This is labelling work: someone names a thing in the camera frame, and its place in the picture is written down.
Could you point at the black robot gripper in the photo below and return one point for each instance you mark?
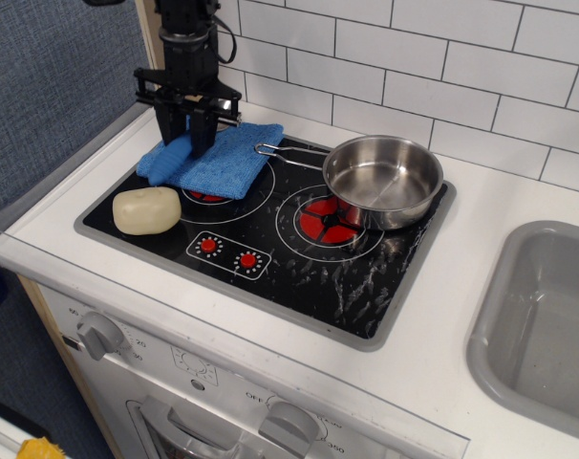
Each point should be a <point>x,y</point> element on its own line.
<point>190,75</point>

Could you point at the spoon with blue handle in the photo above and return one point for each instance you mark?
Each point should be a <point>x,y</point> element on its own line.
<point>170,159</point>

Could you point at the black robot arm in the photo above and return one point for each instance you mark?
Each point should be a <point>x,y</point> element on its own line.
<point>186,17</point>

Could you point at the blue folded cloth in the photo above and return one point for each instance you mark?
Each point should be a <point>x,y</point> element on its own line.
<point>228,168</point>

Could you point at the yellow cloth item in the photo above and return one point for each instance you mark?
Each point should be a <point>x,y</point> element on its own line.
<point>39,448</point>

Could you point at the cream toy potato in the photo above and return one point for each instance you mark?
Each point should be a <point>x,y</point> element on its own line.
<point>145,211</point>

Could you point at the black toy stove top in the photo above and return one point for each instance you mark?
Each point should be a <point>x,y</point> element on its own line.
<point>285,249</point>

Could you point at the stainless steel pot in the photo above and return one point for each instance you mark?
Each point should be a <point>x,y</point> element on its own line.
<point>382,182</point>

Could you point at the grey left oven knob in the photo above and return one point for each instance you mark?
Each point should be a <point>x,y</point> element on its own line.
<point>99,335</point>

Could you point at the grey oven knob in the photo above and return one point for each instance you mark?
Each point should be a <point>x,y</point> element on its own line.
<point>290,428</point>
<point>99,335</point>

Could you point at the white toy oven front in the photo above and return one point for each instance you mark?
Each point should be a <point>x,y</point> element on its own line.
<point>153,399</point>

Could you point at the grey right oven knob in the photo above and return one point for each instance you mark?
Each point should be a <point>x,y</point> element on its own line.
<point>290,428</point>

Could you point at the grey sink basin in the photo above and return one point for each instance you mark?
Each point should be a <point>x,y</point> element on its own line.
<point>523,351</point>

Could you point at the wooden side post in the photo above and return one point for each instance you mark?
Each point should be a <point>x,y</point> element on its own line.
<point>150,23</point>

